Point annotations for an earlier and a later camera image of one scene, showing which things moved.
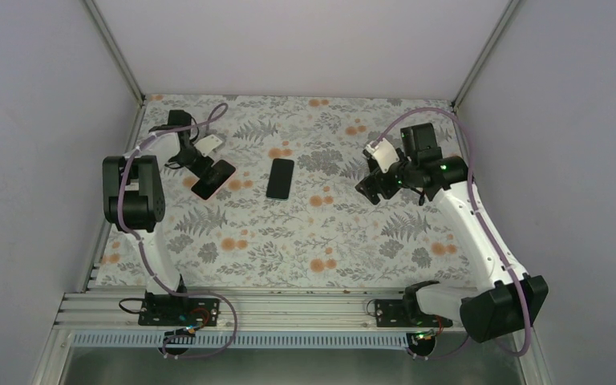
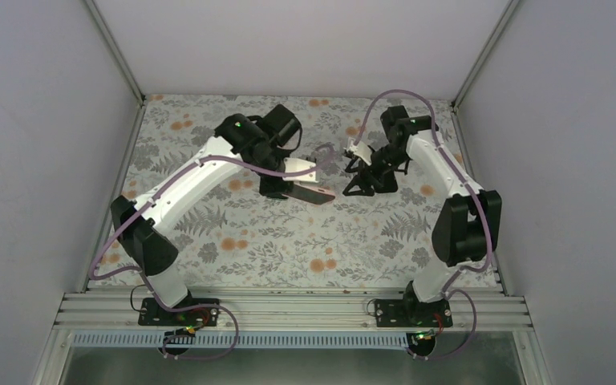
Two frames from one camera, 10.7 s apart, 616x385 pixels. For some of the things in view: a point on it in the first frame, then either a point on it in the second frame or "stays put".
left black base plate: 179,311 stays put
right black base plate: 406,313 stays put
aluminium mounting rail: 259,310 stays put
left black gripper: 200,171 -> 267,189
